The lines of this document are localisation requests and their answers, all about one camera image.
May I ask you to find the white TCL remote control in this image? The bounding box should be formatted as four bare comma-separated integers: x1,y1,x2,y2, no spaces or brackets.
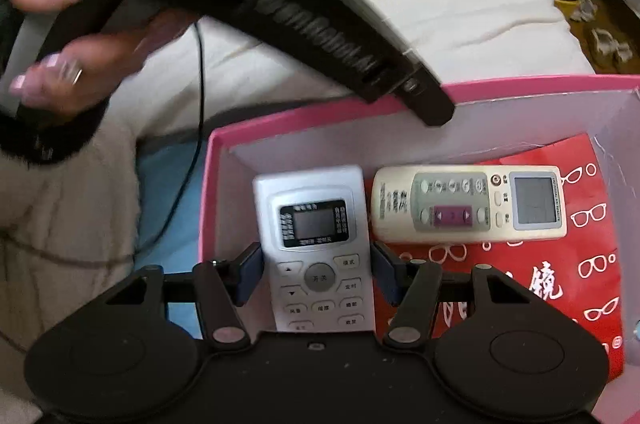
253,165,375,333

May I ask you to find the left hand in black glove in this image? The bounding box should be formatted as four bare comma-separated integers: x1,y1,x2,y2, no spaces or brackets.
0,0,202,120

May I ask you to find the cream air-conditioner remote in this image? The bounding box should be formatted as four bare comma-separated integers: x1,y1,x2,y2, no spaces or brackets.
370,165,567,244

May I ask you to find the striped bed sheet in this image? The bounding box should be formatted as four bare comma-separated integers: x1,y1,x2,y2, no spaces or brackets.
0,0,597,265

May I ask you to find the red glasses-print paper bag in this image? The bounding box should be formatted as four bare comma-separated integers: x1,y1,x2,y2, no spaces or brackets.
390,134,625,380

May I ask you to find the pink cardboard box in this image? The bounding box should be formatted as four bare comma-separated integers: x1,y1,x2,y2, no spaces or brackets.
198,75,639,423

